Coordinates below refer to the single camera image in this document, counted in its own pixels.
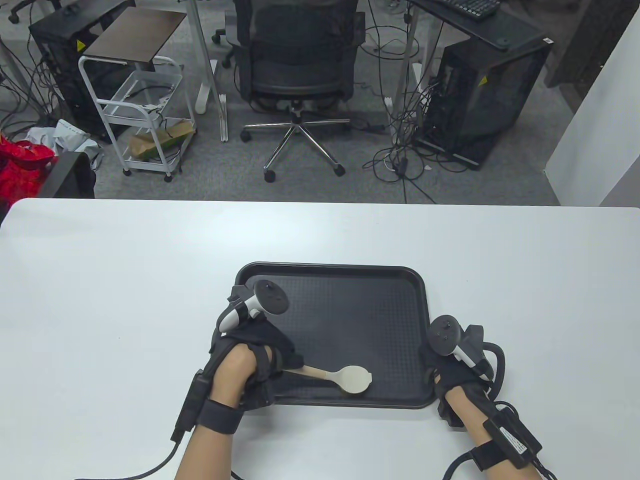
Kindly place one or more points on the white and grey controller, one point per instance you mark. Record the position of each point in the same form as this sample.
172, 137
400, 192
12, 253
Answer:
442, 332
270, 297

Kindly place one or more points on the red bag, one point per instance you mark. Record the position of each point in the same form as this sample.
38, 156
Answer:
20, 170

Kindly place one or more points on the grey plastic bags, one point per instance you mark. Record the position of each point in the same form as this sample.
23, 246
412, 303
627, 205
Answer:
70, 132

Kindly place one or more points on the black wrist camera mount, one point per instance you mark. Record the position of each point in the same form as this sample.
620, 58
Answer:
450, 415
260, 395

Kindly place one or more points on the black keyboard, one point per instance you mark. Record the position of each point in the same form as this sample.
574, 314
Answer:
470, 6

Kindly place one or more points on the white power strip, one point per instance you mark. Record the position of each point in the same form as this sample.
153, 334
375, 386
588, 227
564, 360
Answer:
157, 104

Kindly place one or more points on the dark brown side table top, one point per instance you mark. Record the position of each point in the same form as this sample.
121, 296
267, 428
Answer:
135, 35

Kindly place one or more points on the person's left forearm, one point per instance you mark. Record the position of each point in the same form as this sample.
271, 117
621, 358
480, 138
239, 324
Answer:
227, 380

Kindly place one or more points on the white and grey left controller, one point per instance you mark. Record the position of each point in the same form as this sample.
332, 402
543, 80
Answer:
270, 297

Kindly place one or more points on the person's right forearm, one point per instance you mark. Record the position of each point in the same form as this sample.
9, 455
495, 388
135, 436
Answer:
467, 415

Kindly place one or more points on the black left wrist sensor box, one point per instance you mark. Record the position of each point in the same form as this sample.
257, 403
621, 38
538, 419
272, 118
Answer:
192, 405

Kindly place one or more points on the white desk leg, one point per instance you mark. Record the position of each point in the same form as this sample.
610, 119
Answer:
407, 55
200, 50

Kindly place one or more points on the white desk foot bar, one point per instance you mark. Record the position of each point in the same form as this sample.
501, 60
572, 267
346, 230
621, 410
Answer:
223, 117

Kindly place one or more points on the black mesh office chair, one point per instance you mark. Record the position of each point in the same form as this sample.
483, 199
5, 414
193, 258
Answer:
295, 65

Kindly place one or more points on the person's right hand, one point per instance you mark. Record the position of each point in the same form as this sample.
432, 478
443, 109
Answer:
450, 372

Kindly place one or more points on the brown cardboard packaging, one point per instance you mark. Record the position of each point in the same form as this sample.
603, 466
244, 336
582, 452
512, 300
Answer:
150, 145

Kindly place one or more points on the black computer tower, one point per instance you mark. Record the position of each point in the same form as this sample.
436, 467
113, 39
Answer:
55, 55
495, 95

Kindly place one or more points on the black plastic tray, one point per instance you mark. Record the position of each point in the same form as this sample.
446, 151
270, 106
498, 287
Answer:
370, 320

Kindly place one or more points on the person's left hand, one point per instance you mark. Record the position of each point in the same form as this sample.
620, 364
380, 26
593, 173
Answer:
260, 337

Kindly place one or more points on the black chair back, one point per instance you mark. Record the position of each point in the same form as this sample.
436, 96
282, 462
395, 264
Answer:
65, 175

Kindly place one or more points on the white metal utility cart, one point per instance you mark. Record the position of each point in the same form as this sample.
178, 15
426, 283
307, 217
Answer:
155, 75

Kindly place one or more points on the black labelled right wrist box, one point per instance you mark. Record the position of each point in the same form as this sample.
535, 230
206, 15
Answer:
515, 435

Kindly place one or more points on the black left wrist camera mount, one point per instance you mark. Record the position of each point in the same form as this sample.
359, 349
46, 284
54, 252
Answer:
260, 395

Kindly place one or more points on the black desk top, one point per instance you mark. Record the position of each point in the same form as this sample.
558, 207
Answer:
500, 27

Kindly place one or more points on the white and grey right controller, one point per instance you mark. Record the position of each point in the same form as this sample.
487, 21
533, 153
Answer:
442, 332

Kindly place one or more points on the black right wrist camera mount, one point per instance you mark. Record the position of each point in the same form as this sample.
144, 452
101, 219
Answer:
450, 415

